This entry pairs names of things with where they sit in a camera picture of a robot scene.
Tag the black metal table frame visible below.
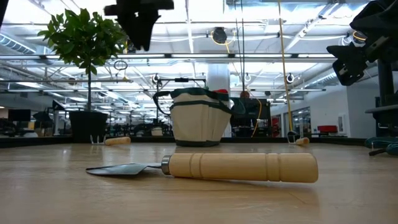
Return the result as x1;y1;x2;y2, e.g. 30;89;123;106
0;136;368;149

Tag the yellow hanging pole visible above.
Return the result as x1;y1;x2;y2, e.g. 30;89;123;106
277;0;300;139

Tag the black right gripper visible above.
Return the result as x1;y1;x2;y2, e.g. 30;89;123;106
326;35;398;86

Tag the beige green gardening tote bag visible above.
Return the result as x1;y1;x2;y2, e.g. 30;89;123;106
152;87;233;147

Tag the white building pillar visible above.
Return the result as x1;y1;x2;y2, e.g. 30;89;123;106
206;63;231;91

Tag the wooden-handled steel trowel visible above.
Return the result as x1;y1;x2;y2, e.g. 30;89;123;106
85;152;320;184

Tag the black ceiling cable reel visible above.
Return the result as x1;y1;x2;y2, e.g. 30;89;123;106
212;27;228;44

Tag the green leafy potted tree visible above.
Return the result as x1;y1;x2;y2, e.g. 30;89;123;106
37;8;128;111

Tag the wooden-handled hand cultivator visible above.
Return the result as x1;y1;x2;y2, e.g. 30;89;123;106
287;135;310;146

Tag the black plant pot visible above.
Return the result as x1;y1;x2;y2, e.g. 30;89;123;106
68;110;109;143

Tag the red box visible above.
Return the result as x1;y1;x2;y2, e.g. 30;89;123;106
317;125;338;134

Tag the teal object with black handle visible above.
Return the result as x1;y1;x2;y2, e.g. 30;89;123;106
364;136;398;157

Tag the wooden-handled hand rake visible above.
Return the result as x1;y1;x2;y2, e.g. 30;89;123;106
89;134;132;146

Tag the dark computer monitor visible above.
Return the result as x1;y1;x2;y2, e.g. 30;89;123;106
7;109;32;123

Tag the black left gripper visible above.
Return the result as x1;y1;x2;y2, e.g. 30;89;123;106
104;0;175;52

